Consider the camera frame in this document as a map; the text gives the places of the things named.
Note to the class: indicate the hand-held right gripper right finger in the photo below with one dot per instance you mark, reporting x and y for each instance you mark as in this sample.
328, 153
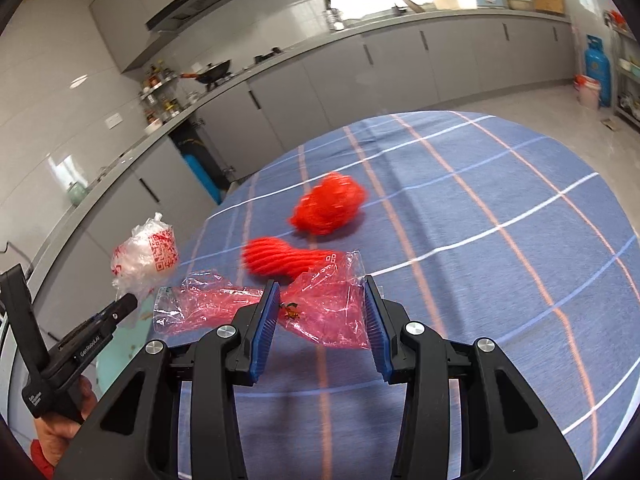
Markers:
377, 330

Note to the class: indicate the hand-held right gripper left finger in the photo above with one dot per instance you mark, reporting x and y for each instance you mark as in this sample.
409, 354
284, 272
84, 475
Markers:
262, 330

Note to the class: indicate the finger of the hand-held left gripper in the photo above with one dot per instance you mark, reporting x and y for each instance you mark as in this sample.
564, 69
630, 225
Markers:
117, 310

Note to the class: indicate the teal round bin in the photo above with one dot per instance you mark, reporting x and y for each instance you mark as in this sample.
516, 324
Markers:
115, 355

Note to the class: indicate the clear red plastic bag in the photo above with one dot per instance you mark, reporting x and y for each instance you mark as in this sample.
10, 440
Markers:
200, 305
325, 305

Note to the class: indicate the white red printed plastic bag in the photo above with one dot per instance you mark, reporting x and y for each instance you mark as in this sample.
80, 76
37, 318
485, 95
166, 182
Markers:
145, 250

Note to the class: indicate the person's left hand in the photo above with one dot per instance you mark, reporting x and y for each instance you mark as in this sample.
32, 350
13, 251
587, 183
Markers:
60, 435

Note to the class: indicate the red foam net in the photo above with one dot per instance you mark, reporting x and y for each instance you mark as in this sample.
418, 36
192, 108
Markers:
327, 205
270, 257

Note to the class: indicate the green ceramic jar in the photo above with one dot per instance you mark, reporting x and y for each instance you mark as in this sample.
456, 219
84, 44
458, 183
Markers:
77, 194

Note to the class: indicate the blue plaid tablecloth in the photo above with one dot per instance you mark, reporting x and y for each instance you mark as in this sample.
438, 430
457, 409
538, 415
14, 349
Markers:
475, 210

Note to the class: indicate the blue gas cylinder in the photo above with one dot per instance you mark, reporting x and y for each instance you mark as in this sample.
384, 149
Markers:
197, 172
597, 67

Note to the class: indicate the metal spice rack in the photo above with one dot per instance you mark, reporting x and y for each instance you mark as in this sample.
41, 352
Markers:
160, 100

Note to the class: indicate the round ceiling light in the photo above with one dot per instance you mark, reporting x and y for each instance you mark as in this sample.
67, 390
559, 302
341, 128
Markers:
79, 80

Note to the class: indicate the black wok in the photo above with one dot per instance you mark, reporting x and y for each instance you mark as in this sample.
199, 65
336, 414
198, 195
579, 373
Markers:
217, 69

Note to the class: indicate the grey kitchen counter cabinets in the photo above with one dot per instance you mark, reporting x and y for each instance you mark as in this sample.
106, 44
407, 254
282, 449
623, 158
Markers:
400, 65

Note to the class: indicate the gas stove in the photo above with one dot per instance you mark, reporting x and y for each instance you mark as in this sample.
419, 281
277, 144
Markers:
270, 55

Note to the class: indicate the grey range hood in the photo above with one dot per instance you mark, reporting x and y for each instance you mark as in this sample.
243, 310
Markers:
200, 2

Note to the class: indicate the white plastic bucket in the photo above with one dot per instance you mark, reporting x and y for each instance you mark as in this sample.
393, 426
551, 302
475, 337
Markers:
589, 91

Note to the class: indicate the white plastic basin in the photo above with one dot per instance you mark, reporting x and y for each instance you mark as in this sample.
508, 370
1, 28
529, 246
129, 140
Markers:
452, 2

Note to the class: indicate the metal shelf rack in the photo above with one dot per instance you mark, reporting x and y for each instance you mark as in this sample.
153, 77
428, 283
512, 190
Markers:
627, 75

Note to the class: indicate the teal plastic container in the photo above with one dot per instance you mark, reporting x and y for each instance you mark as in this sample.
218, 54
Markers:
517, 0

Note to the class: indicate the white wall socket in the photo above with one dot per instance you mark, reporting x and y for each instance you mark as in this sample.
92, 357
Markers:
116, 120

